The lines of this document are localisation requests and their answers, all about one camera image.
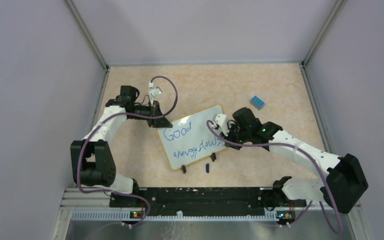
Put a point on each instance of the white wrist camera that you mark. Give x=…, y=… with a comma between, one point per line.
x=220, y=122
x=153, y=92

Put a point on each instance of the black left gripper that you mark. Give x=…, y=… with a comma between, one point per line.
x=159, y=123

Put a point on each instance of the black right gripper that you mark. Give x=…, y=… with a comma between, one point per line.
x=232, y=126

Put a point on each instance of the light blue toy brick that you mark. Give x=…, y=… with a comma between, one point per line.
x=257, y=102

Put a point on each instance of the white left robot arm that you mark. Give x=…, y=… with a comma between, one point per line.
x=93, y=165

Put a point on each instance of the white slotted cable duct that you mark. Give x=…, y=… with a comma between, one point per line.
x=127, y=216

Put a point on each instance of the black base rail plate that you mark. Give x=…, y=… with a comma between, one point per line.
x=206, y=201

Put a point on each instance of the yellow framed whiteboard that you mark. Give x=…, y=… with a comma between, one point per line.
x=189, y=139

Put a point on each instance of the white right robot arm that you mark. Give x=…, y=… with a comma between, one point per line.
x=341, y=180

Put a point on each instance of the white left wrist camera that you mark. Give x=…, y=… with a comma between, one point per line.
x=153, y=92

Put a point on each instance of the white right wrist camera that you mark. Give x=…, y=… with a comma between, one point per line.
x=220, y=122

